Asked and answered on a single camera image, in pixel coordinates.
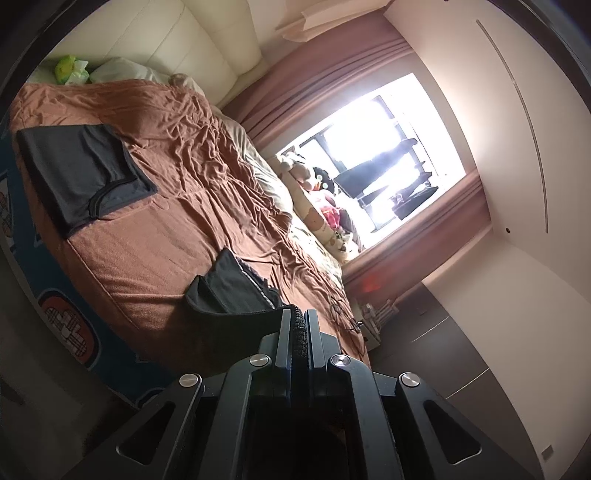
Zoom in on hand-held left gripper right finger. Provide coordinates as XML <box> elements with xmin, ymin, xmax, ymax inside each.
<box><xmin>305</xmin><ymin>310</ymin><xmax>536</xmax><ymax>480</ymax></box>

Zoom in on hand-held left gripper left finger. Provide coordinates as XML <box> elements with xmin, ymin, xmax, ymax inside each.
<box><xmin>65</xmin><ymin>310</ymin><xmax>293</xmax><ymax>480</ymax></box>

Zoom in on black knit t-shirt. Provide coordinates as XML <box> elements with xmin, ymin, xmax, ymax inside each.
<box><xmin>185</xmin><ymin>248</ymin><xmax>308</xmax><ymax>371</ymax></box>

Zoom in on white nightstand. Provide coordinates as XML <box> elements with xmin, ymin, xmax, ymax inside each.
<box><xmin>364</xmin><ymin>318</ymin><xmax>387</xmax><ymax>348</ymax></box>

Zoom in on pink curtain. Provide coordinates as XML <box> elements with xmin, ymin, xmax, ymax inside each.
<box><xmin>342</xmin><ymin>171</ymin><xmax>491</xmax><ymax>297</ymax></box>
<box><xmin>224</xmin><ymin>14</ymin><xmax>419</xmax><ymax>154</ymax></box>

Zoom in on pile of plush toys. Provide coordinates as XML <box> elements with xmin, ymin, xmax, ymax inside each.
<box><xmin>276</xmin><ymin>151</ymin><xmax>366</xmax><ymax>241</ymax></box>

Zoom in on crumpled orange blanket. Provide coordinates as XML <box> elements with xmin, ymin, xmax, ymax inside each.
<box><xmin>222</xmin><ymin>115</ymin><xmax>345</xmax><ymax>278</ymax></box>

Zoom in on hanging dark garment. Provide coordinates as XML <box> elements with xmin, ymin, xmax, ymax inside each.
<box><xmin>332</xmin><ymin>138</ymin><xmax>417</xmax><ymax>200</ymax></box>
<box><xmin>392</xmin><ymin>185</ymin><xmax>440</xmax><ymax>221</ymax></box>

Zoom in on brown blanket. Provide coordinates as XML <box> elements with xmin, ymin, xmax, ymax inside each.
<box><xmin>9</xmin><ymin>78</ymin><xmax>371</xmax><ymax>371</ymax></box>

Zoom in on window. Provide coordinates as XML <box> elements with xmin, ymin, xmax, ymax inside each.
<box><xmin>276</xmin><ymin>71</ymin><xmax>481</xmax><ymax>252</ymax></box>

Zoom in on folded dark grey shirt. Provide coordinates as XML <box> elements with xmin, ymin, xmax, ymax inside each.
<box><xmin>16</xmin><ymin>124</ymin><xmax>158</xmax><ymax>238</ymax></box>

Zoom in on pale green pillow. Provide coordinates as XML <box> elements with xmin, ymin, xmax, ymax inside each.
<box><xmin>90</xmin><ymin>57</ymin><xmax>175</xmax><ymax>87</ymax></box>

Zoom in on cream padded headboard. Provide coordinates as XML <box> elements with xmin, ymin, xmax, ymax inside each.
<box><xmin>46</xmin><ymin>0</ymin><xmax>267</xmax><ymax>108</ymax></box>

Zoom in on cream hanging cloth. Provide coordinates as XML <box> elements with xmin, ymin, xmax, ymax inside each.
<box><xmin>276</xmin><ymin>0</ymin><xmax>394</xmax><ymax>43</ymax></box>

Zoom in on green tissue pack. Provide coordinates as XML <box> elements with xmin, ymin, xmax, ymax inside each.
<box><xmin>54</xmin><ymin>54</ymin><xmax>91</xmax><ymax>86</ymax></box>

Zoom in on black cable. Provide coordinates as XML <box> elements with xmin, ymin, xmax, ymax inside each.
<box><xmin>330</xmin><ymin>299</ymin><xmax>366</xmax><ymax>334</ymax></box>

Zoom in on wire rack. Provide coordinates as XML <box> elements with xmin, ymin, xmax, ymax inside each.
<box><xmin>361</xmin><ymin>299</ymin><xmax>399</xmax><ymax>325</ymax></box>

